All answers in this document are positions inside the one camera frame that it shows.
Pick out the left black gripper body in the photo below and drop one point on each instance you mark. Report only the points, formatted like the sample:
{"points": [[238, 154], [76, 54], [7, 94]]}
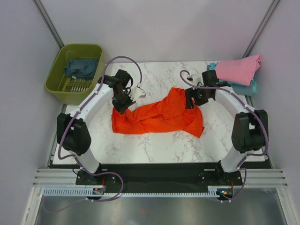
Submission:
{"points": [[123, 96]]}

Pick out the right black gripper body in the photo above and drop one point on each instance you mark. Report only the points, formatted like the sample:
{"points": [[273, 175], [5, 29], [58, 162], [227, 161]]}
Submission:
{"points": [[202, 97]]}

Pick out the orange t shirt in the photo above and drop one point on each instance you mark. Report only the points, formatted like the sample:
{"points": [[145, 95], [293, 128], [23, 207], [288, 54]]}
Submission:
{"points": [[168, 115]]}

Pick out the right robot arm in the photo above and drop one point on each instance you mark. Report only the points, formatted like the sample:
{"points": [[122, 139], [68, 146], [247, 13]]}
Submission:
{"points": [[250, 129]]}

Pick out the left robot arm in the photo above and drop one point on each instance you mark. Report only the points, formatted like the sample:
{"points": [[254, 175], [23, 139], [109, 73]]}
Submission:
{"points": [[72, 128]]}

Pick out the teal folded t shirt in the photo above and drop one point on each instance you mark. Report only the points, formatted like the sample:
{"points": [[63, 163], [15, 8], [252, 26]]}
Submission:
{"points": [[252, 86]]}

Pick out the dark blue crumpled t shirt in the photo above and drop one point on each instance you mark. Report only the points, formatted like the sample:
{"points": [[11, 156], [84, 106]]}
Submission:
{"points": [[83, 68]]}

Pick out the olive green plastic basket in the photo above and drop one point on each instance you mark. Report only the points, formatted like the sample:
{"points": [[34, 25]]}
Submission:
{"points": [[71, 90]]}

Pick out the pink folded t shirt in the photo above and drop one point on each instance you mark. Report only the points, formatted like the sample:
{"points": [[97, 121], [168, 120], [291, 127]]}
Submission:
{"points": [[238, 71]]}

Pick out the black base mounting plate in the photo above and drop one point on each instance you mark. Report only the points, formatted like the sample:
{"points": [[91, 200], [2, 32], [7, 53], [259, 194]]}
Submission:
{"points": [[178, 174]]}

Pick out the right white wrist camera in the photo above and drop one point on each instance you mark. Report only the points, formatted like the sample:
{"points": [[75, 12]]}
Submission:
{"points": [[191, 77]]}

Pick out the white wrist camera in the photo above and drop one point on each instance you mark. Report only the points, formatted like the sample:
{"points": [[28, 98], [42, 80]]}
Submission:
{"points": [[191, 77], [137, 92]]}

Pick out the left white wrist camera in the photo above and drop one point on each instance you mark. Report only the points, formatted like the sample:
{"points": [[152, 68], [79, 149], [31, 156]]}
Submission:
{"points": [[137, 92]]}

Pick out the light blue cable duct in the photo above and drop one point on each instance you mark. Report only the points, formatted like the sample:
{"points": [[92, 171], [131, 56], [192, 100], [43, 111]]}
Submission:
{"points": [[135, 191]]}

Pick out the aluminium rail frame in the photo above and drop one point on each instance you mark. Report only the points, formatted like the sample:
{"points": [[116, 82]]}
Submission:
{"points": [[254, 175]]}

